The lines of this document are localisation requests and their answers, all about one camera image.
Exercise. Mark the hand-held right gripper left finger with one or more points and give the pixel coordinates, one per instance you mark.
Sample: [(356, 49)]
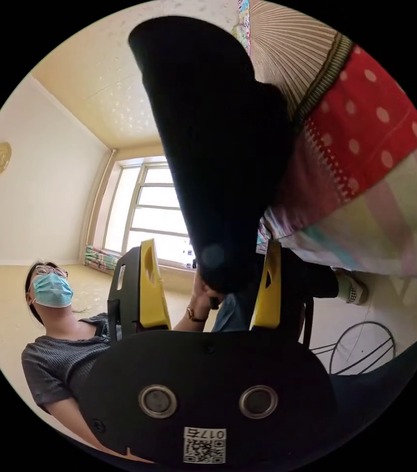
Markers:
[(153, 302)]

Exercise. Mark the person's left hand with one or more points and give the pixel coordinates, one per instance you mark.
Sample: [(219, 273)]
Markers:
[(203, 298)]

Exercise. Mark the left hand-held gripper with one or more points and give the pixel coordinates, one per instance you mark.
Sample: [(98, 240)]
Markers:
[(215, 302)]

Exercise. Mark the person's left forearm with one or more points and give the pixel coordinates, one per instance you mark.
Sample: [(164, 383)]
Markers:
[(190, 324)]

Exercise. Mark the bed with mat and quilt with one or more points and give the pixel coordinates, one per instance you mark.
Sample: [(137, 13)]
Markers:
[(363, 121)]

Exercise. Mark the black pants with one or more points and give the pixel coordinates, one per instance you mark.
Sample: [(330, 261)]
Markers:
[(212, 147)]

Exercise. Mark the person's body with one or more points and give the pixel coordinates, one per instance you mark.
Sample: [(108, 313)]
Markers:
[(57, 361)]

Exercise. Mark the window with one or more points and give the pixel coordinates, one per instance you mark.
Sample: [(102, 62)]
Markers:
[(149, 214)]

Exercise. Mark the folded striped blanket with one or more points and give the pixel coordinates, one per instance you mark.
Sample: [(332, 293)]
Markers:
[(99, 255)]

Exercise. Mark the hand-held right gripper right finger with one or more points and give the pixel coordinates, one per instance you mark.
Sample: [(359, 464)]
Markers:
[(267, 309)]

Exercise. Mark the white checkered shoe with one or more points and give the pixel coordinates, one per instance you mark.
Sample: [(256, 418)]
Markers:
[(354, 289)]

